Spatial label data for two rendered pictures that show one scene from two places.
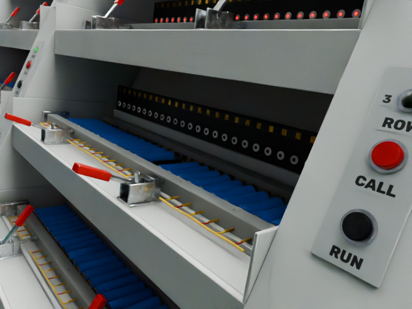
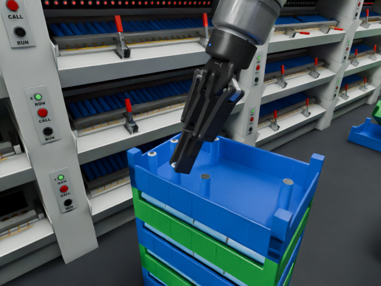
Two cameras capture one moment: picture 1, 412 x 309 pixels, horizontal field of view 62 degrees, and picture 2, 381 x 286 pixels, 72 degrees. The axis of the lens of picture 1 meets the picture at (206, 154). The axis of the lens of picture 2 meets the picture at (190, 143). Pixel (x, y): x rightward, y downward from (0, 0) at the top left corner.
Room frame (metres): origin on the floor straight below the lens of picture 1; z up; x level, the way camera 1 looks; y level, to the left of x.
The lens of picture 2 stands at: (0.82, 1.37, 0.64)
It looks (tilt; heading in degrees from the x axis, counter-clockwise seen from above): 28 degrees down; 276
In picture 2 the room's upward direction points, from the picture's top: straight up
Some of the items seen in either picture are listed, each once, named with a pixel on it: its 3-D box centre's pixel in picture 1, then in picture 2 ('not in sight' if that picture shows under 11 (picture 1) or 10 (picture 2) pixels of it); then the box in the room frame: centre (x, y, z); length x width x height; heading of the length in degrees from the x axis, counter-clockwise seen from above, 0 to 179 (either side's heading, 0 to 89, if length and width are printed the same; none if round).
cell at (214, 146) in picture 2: not in sight; (214, 151); (0.82, 0.87, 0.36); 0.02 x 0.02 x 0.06
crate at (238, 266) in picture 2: not in sight; (220, 204); (0.81, 0.95, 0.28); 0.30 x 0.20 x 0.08; 150
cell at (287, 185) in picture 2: not in sight; (284, 197); (0.70, 1.01, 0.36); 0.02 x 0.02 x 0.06
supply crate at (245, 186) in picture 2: not in sight; (223, 171); (0.81, 0.95, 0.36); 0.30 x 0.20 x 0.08; 150
